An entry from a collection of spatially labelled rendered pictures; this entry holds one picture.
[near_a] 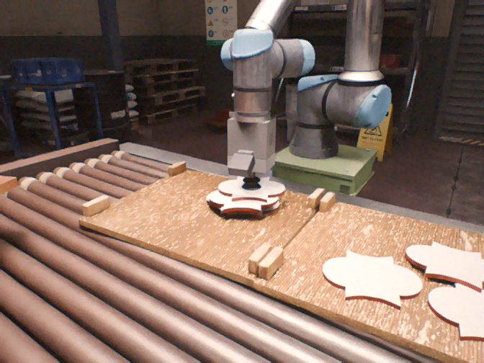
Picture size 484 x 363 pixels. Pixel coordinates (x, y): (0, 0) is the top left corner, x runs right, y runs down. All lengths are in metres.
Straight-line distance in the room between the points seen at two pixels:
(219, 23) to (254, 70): 5.72
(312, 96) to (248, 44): 0.41
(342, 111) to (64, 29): 5.30
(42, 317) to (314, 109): 0.81
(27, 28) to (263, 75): 5.17
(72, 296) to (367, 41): 0.83
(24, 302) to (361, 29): 0.88
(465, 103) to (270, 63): 4.64
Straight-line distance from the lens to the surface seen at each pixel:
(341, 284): 0.58
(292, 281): 0.59
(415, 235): 0.77
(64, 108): 4.94
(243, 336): 0.54
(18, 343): 0.59
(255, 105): 0.72
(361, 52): 1.00
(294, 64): 0.78
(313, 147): 1.10
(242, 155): 0.73
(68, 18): 6.09
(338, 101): 1.03
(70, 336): 0.57
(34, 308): 0.64
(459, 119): 5.29
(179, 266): 0.66
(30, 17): 5.80
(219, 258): 0.64
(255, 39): 0.71
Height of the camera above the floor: 1.29
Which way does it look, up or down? 22 degrees down
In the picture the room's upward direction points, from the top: straight up
